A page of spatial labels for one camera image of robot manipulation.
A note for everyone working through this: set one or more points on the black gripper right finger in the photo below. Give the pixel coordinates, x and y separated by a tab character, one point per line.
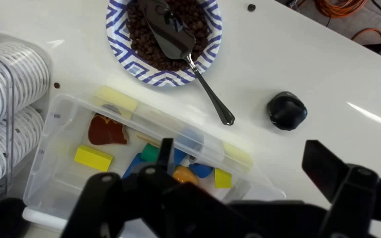
358	198

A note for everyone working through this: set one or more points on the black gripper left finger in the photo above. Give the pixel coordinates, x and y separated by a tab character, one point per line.
112	202

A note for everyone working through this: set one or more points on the metal spoon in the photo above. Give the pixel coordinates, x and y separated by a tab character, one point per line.
168	33

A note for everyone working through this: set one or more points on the blue white patterned paper bowl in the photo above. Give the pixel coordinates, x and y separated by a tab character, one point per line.
125	53

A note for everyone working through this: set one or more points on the blue toy block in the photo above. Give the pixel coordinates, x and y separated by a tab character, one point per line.
138	164
201	169

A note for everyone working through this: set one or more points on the yellow toy block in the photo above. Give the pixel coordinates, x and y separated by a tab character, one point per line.
93	158

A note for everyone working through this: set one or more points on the green toy block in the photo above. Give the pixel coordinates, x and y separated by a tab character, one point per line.
150	152

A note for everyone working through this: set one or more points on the clear plastic toy box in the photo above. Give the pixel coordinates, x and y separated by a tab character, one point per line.
59	166

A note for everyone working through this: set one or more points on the brown giraffe pattern toy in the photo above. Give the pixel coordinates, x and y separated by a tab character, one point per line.
106	131

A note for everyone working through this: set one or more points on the orange dotted toy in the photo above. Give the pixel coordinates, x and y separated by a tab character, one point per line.
186	174

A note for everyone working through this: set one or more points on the black rounded cube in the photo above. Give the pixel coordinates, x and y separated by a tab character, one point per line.
286	110

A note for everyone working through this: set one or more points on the small yellow cube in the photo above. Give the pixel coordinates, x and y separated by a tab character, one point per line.
223	178

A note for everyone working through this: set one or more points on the patterned paper cup stack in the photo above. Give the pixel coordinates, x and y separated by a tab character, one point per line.
10	79
6	145

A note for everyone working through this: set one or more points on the pale yellow toy piece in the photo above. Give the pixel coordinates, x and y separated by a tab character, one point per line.
239	153

